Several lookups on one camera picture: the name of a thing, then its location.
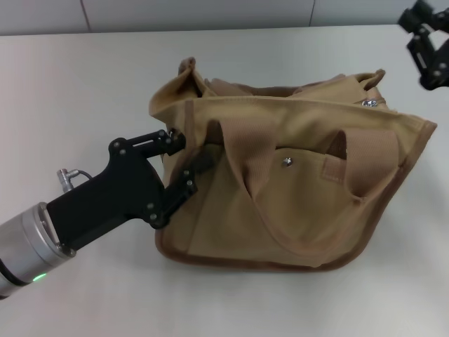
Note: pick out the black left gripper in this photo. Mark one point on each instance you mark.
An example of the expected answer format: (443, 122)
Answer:
(115, 196)

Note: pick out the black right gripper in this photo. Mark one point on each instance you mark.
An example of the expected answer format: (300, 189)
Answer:
(440, 66)

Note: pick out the silver zipper pull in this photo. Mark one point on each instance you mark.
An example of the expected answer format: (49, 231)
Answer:
(369, 103)

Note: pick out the khaki canvas food bag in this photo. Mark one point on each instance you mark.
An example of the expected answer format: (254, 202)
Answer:
(298, 196)

